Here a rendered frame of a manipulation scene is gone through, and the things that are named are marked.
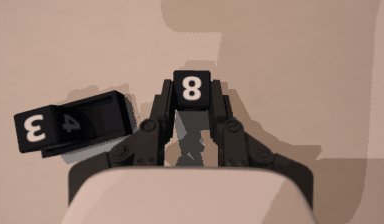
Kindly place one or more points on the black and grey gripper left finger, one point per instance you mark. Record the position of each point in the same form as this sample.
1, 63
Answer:
145, 147

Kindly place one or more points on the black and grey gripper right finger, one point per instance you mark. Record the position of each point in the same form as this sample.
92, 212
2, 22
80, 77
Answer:
239, 149

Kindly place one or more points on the black number cube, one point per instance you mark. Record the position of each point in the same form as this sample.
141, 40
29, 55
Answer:
191, 90
48, 127

